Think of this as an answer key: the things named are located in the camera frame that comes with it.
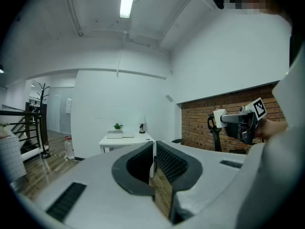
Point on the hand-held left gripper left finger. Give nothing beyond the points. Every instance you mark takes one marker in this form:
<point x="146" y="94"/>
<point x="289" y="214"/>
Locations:
<point x="100" y="180"/>

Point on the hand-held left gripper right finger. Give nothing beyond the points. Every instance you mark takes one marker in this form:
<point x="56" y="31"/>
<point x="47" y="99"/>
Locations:
<point x="190" y="170"/>

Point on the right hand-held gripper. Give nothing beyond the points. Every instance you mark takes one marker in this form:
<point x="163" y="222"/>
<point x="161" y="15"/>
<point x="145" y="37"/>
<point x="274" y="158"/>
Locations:
<point x="247" y="128"/>

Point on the white cloth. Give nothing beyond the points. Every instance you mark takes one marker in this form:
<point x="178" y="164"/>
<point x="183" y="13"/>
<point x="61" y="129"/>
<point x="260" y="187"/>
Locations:
<point x="217" y="118"/>

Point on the person's right forearm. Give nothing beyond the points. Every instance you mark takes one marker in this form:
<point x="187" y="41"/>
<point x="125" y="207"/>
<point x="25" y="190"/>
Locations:
<point x="271" y="128"/>

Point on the water bottle red label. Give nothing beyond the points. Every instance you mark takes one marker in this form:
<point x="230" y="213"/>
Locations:
<point x="69" y="148"/>

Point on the yellow black floor tape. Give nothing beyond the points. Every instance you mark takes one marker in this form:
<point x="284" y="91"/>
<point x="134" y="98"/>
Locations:
<point x="58" y="155"/>

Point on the white table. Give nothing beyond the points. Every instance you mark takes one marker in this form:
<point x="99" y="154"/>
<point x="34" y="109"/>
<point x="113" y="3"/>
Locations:
<point x="128" y="141"/>

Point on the green potted plant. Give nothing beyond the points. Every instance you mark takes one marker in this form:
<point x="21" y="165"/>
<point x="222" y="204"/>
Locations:
<point x="118" y="126"/>

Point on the white shade table lamp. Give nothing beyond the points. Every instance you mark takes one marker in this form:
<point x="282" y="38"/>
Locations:
<point x="142" y="121"/>

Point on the black coat rack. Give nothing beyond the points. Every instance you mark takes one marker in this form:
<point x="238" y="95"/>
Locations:
<point x="44" y="118"/>

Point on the black stair railing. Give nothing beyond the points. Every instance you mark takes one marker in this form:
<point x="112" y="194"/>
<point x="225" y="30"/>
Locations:
<point x="26" y="125"/>

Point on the white gridded cabinet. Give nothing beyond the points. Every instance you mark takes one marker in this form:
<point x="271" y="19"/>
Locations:
<point x="10" y="156"/>

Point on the person's black clothing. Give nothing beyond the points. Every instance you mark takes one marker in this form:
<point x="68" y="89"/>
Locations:
<point x="296" y="46"/>

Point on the small plant white pot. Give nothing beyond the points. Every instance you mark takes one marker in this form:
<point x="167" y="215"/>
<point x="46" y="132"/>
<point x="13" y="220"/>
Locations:
<point x="3" y="129"/>

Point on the fluorescent ceiling light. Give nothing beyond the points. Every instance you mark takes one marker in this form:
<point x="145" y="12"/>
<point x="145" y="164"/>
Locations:
<point x="125" y="1"/>

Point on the grey wall plate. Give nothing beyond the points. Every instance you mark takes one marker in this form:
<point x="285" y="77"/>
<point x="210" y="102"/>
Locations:
<point x="169" y="98"/>

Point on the white wall panel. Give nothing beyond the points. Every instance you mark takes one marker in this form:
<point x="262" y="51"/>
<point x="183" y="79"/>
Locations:
<point x="68" y="106"/>

